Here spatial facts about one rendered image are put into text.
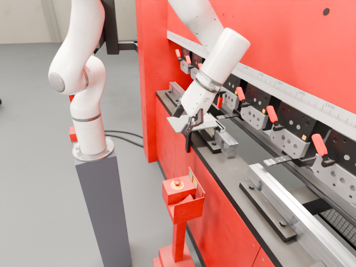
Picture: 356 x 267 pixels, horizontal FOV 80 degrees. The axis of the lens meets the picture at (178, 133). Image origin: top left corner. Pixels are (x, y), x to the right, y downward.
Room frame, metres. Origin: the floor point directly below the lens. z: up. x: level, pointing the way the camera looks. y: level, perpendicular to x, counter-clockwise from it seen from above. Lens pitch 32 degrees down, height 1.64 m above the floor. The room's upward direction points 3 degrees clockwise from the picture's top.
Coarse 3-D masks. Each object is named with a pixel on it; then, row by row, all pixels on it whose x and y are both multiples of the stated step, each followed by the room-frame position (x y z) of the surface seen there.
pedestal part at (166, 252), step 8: (160, 248) 0.84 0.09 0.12; (168, 248) 0.84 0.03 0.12; (184, 248) 0.85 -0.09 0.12; (160, 256) 0.80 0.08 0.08; (168, 256) 0.79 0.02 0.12; (184, 256) 0.79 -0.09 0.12; (160, 264) 0.78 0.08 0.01; (168, 264) 0.73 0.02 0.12; (176, 264) 0.74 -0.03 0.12; (184, 264) 0.74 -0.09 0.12; (192, 264) 0.74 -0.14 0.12
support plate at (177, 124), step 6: (168, 120) 1.14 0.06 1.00; (174, 120) 1.14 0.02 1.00; (180, 120) 1.15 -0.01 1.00; (186, 120) 1.15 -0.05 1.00; (192, 120) 1.16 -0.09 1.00; (174, 126) 1.07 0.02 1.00; (180, 126) 1.08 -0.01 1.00; (198, 126) 1.09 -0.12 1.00; (204, 126) 1.09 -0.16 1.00; (210, 126) 1.09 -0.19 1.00; (216, 126) 1.10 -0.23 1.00; (180, 132) 1.02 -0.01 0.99
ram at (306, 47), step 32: (224, 0) 1.17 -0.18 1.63; (256, 0) 0.95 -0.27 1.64; (288, 0) 0.81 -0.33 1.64; (320, 0) 0.70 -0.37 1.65; (352, 0) 0.62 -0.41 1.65; (256, 32) 0.92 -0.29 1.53; (288, 32) 0.77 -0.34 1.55; (320, 32) 0.67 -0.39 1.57; (352, 32) 0.59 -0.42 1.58; (256, 64) 0.88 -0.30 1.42; (288, 64) 0.74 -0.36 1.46; (320, 64) 0.63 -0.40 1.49; (352, 64) 0.56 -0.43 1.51; (288, 96) 0.70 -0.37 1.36; (320, 96) 0.60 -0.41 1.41; (352, 96) 0.52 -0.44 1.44; (352, 128) 0.49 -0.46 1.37
